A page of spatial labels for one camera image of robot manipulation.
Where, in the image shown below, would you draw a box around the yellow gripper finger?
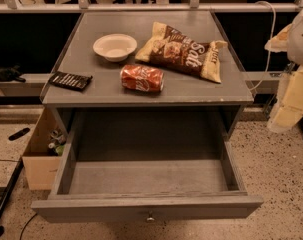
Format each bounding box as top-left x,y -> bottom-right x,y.
267,65 -> 303,133

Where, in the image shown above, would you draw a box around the red coke can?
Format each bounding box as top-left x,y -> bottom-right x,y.
120,65 -> 164,92

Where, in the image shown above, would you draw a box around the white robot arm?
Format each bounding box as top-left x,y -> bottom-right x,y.
265,9 -> 303,133

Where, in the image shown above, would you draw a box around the metal drawer knob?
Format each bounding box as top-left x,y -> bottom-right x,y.
146,212 -> 155,223

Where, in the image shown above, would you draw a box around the open grey top drawer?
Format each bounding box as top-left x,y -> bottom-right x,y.
32,110 -> 263,223

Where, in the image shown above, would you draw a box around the grey cabinet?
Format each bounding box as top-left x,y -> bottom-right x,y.
42,11 -> 253,133

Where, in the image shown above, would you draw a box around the brown yellow chip bag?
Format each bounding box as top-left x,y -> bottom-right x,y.
135,22 -> 228,83

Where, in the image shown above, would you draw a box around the white bowl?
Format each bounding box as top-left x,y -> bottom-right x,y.
93,34 -> 137,62

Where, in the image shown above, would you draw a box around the black flat packet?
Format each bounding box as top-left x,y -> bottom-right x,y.
49,71 -> 92,92

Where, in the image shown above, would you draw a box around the bottles in cardboard box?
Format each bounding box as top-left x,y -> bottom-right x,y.
48,129 -> 66,156

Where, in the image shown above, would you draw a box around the cardboard box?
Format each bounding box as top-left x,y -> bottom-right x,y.
22,109 -> 62,190

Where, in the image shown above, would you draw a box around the black marker on floor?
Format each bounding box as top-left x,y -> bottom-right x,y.
8,127 -> 30,141

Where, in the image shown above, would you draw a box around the black bag on ledge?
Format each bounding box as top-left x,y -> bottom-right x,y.
0,65 -> 25,82

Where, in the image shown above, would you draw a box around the white cable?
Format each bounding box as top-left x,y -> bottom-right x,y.
248,0 -> 278,92

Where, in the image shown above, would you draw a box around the black cable on floor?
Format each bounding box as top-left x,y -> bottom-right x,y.
19,213 -> 39,240

